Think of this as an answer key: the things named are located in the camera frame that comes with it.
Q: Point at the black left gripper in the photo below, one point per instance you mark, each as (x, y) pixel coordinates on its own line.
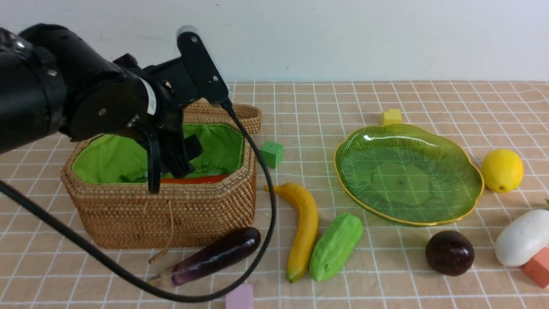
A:
(174, 90)

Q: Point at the red chili pepper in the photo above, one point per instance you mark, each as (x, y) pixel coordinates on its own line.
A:
(210, 179)

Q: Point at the purple eggplant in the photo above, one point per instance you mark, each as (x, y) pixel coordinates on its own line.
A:
(221, 254)

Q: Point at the yellow banana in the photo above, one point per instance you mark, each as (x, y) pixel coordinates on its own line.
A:
(307, 230)

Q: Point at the green chayote gourd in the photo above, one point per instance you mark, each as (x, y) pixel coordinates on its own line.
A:
(335, 247)

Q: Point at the dark purple passion fruit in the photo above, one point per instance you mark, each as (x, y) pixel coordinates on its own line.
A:
(449, 253)

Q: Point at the yellow lemon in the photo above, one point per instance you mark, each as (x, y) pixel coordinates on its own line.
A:
(502, 170)

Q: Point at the white radish with leaves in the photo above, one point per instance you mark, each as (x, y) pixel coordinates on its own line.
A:
(524, 237)

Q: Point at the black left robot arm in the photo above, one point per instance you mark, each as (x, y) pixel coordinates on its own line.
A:
(52, 81)

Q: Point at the wicker basket lid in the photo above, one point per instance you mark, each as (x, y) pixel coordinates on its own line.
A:
(202, 112)

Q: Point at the woven wicker basket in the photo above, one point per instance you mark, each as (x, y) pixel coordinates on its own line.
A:
(105, 178)

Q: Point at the green foam cube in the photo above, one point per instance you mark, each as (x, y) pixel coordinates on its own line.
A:
(272, 153)

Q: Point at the pink foam cube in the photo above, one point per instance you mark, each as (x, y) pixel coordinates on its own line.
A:
(240, 298)

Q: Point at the checkered beige tablecloth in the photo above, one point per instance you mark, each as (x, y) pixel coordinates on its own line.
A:
(41, 270)

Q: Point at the yellow foam cube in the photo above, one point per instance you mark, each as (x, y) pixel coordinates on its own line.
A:
(390, 117)

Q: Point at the green glass plate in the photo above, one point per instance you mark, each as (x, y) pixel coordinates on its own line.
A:
(407, 175)

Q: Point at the orange foam cube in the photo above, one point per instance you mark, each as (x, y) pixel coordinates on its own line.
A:
(537, 268)

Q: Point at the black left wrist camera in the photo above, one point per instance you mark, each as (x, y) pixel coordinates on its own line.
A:
(201, 67)

